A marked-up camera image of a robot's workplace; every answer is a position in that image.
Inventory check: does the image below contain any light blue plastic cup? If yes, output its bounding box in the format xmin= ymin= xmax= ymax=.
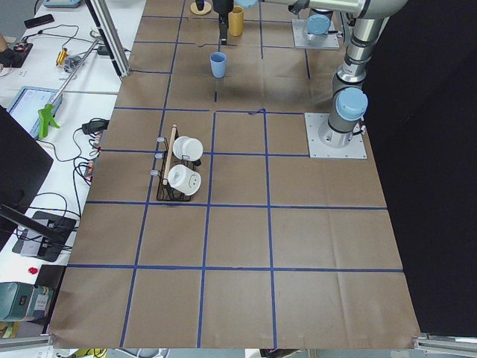
xmin=209 ymin=51 xmax=227 ymax=78

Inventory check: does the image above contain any green box device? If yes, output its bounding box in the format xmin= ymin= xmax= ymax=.
xmin=1 ymin=282 xmax=54 ymax=321

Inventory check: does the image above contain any wooden rack handle rod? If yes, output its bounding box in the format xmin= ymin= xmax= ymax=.
xmin=162 ymin=124 xmax=177 ymax=186

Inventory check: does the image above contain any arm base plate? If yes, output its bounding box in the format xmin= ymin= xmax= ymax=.
xmin=304 ymin=113 xmax=367 ymax=160
xmin=291 ymin=19 xmax=340 ymax=51

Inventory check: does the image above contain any bamboo chopstick holder cup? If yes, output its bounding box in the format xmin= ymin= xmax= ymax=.
xmin=228 ymin=5 xmax=244 ymax=37

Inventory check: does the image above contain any green handled grabber tool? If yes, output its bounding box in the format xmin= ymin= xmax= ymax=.
xmin=38 ymin=38 xmax=99 ymax=139

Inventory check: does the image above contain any white smiley mug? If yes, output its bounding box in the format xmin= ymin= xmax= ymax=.
xmin=168 ymin=164 xmax=201 ymax=195

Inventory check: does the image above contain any black smartphone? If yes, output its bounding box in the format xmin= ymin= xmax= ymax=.
xmin=24 ymin=14 xmax=54 ymax=29

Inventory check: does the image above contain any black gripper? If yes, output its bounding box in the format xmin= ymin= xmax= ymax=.
xmin=212 ymin=0 xmax=234 ymax=45

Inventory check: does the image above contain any black wire mug rack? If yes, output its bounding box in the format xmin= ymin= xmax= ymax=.
xmin=151 ymin=124 xmax=203 ymax=202

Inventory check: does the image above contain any black monitor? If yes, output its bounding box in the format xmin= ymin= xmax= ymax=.
xmin=0 ymin=105 xmax=55 ymax=253

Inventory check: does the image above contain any wooden mug tree stand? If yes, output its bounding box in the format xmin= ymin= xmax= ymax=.
xmin=190 ymin=0 xmax=212 ymax=16

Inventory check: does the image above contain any black power adapter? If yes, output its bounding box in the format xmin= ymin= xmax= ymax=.
xmin=81 ymin=118 xmax=110 ymax=134

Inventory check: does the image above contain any blue framed tablet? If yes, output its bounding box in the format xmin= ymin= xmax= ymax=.
xmin=7 ymin=86 xmax=63 ymax=139

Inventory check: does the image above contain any aluminium frame post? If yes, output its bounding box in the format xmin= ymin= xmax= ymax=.
xmin=85 ymin=0 xmax=130 ymax=78

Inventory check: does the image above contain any white mug far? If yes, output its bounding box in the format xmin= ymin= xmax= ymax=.
xmin=173 ymin=136 xmax=203 ymax=161

